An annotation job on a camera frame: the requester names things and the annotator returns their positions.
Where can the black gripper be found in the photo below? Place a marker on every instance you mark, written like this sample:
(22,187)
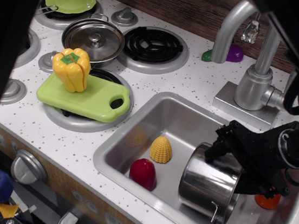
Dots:
(260,156)

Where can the steel pot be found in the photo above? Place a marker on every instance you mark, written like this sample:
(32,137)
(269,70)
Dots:
(208,187)

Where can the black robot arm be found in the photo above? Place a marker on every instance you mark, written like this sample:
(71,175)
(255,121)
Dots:
(283,16)

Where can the stainless steel sink basin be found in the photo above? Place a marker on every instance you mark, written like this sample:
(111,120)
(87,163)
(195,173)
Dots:
(185,125)

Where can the orange toy carrot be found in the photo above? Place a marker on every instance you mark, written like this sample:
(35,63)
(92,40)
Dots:
(267,203)

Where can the yellow toy corn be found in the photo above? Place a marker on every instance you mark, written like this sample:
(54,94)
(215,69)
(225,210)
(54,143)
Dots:
(160,150)

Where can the silver toy faucet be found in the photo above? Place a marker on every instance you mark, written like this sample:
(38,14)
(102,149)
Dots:
(254,100)

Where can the red toy fruit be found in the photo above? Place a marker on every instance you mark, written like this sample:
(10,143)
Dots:
(143,172)

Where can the purple toy eggplant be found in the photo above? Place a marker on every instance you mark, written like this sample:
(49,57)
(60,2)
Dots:
(235,54)

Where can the clear crystal pendant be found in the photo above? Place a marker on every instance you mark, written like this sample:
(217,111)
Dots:
(251,30)

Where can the green plastic cutting board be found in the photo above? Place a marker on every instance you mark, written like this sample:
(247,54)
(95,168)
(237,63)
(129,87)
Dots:
(102,100)

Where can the black burner back right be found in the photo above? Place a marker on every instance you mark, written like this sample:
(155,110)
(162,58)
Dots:
(153,50)

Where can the burner under cutting board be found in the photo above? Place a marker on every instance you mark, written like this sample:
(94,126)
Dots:
(76,123)

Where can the steel pan with lid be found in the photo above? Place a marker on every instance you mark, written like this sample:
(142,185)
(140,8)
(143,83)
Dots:
(99,38)

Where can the silver stove knob back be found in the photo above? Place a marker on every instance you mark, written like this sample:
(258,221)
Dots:
(124,17)

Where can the silver stove knob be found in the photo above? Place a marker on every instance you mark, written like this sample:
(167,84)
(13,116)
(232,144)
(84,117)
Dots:
(14,91)
(124,17)
(45,62)

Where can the yellow toy bell pepper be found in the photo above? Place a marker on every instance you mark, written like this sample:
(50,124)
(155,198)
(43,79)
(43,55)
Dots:
(72,67)

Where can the silver oven front knob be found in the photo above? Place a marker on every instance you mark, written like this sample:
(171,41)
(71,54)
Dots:
(26,169)

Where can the silver stove knob middle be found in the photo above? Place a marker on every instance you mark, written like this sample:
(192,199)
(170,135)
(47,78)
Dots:
(45,62)

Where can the yellow cloth piece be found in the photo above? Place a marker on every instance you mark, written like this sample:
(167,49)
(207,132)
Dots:
(8,210)

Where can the silver stove knob front left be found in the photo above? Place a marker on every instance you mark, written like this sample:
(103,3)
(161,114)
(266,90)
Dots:
(14,91)

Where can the green plastic plate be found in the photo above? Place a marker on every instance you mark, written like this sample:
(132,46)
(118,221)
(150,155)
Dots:
(71,6)

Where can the burner under saucepan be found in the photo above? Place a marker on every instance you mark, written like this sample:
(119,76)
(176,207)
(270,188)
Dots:
(27,54)

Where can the steel saucepan with lid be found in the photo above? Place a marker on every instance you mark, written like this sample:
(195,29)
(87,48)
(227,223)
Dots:
(46,10)

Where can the burner under green plate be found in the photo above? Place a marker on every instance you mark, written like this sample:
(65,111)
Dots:
(60,21)

